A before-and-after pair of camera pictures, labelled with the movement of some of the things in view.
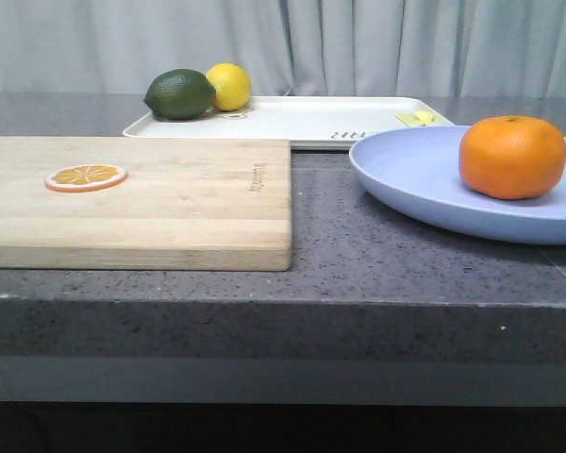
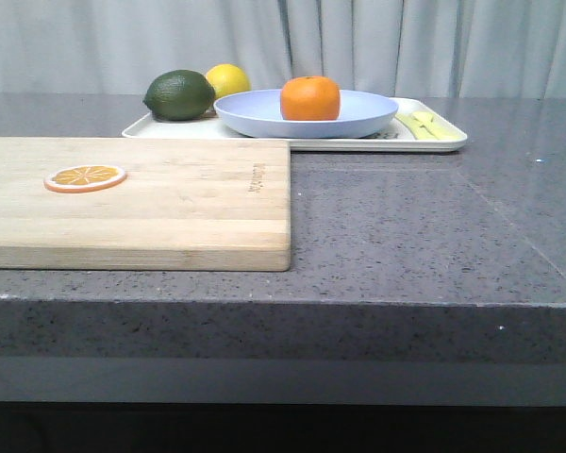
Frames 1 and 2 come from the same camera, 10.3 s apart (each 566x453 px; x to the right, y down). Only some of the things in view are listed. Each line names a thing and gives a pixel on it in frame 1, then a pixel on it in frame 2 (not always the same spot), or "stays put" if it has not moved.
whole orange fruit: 512,158 to 309,98
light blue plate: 420,170 to 258,113
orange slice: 84,177 stays put
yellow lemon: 232,86 stays put
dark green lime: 180,94 stays put
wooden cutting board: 188,204 stays put
